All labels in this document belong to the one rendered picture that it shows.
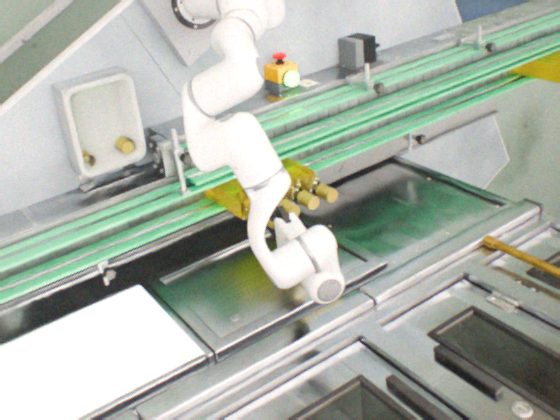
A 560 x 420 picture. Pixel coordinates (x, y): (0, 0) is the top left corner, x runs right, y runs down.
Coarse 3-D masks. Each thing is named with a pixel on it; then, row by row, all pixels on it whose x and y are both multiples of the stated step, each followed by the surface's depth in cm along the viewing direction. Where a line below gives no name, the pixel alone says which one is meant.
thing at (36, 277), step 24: (480, 96) 210; (408, 120) 200; (432, 120) 197; (360, 144) 189; (312, 168) 178; (168, 216) 164; (192, 216) 163; (120, 240) 157; (144, 240) 155; (48, 264) 151; (72, 264) 149; (0, 288) 145; (24, 288) 143
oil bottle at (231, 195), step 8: (224, 184) 163; (232, 184) 162; (240, 184) 161; (208, 192) 168; (216, 192) 163; (224, 192) 160; (232, 192) 158; (240, 192) 158; (216, 200) 165; (224, 200) 161; (232, 200) 157; (240, 200) 154; (248, 200) 154; (232, 208) 159; (240, 208) 155; (248, 208) 153; (240, 216) 156; (248, 216) 154
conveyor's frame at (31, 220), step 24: (552, 0) 235; (480, 24) 218; (504, 24) 215; (408, 48) 203; (432, 48) 201; (336, 72) 191; (360, 72) 188; (264, 96) 180; (144, 168) 170; (72, 192) 163; (96, 192) 161; (120, 192) 159; (144, 192) 161; (0, 216) 156; (24, 216) 154; (48, 216) 152; (72, 216) 152; (0, 240) 145; (24, 264) 150
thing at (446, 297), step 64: (384, 192) 187; (448, 192) 183; (128, 256) 174; (192, 256) 170; (384, 256) 159; (448, 256) 150; (0, 320) 155; (320, 320) 135; (384, 320) 138; (448, 320) 136; (512, 320) 134; (192, 384) 123; (256, 384) 124; (320, 384) 125; (384, 384) 122; (448, 384) 118; (512, 384) 118
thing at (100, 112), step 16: (112, 80) 151; (128, 80) 154; (64, 96) 147; (80, 96) 156; (96, 96) 158; (112, 96) 160; (128, 96) 157; (80, 112) 157; (96, 112) 159; (112, 112) 162; (128, 112) 160; (80, 128) 158; (96, 128) 161; (112, 128) 163; (128, 128) 164; (80, 144) 160; (96, 144) 162; (112, 144) 164; (144, 144) 161; (80, 160) 153; (96, 160) 161; (112, 160) 161; (128, 160) 160
